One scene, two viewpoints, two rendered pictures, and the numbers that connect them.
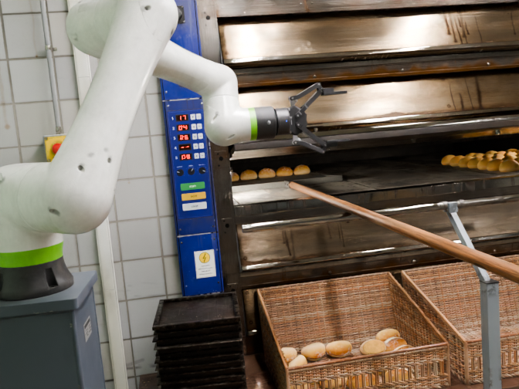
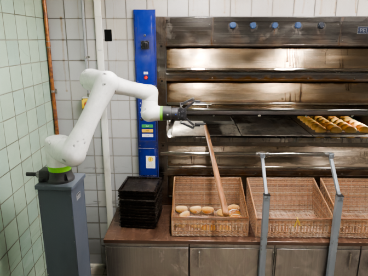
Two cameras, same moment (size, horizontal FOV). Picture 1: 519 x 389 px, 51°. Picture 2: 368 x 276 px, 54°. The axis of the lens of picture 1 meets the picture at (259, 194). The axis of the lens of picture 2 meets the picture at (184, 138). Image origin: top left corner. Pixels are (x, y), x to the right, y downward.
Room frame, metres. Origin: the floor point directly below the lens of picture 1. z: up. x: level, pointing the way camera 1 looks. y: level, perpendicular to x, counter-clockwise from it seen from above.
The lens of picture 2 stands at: (-0.64, -0.54, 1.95)
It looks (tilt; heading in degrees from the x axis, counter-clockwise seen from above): 15 degrees down; 10
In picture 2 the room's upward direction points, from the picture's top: straight up
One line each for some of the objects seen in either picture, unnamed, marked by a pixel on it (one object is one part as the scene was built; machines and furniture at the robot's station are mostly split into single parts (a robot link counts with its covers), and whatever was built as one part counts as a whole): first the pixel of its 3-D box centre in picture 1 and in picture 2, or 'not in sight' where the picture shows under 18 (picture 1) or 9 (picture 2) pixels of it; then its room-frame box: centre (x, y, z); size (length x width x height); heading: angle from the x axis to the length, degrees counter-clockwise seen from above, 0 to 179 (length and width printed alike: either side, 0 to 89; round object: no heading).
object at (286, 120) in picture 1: (290, 120); (179, 113); (1.57, -0.10, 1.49); 0.09 x 0.07 x 0.08; 99
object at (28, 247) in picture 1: (28, 211); (59, 153); (1.06, 0.45, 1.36); 0.16 x 0.13 x 0.19; 54
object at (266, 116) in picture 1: (264, 123); (167, 113); (1.56, -0.03, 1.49); 0.12 x 0.06 x 0.09; 9
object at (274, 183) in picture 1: (279, 180); (203, 118); (2.79, -0.11, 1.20); 0.55 x 0.36 x 0.03; 100
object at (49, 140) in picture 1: (60, 148); (88, 103); (1.96, 0.69, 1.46); 0.10 x 0.07 x 0.10; 99
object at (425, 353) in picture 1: (345, 333); (208, 204); (1.89, -0.27, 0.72); 0.56 x 0.49 x 0.28; 100
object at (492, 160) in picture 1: (511, 158); (331, 122); (2.77, -1.29, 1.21); 0.61 x 0.48 x 0.06; 9
